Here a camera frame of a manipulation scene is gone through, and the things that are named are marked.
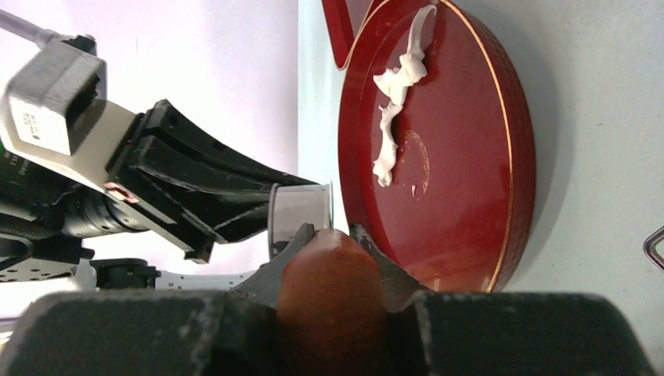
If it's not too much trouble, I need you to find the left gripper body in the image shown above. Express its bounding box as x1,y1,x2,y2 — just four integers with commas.
1,114,215,283

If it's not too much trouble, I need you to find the small metal cup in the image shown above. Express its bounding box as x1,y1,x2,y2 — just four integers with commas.
267,184,334,259

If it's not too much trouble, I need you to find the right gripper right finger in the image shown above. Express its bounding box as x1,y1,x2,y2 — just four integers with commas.
350,224,655,375

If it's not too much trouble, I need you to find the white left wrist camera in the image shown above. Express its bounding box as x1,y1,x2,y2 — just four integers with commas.
1,42,135,192

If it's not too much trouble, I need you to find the wooden dough roller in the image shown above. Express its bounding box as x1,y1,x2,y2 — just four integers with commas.
643,227,664,272

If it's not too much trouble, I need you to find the round red plate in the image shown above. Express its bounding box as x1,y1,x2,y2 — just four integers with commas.
337,1,536,292

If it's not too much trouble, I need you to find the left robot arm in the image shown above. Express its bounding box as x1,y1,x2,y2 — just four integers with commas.
1,100,308,290

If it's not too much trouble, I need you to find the white dough ball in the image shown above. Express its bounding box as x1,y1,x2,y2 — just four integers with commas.
372,5,437,187

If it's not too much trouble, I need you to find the rectangular red tray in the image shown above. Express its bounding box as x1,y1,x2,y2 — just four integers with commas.
321,0,381,71

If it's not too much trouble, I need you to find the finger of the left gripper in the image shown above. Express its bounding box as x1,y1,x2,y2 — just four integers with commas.
137,99,313,194
108,155,270,244

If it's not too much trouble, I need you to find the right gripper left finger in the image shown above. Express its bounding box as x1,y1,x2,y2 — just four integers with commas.
0,222,316,376

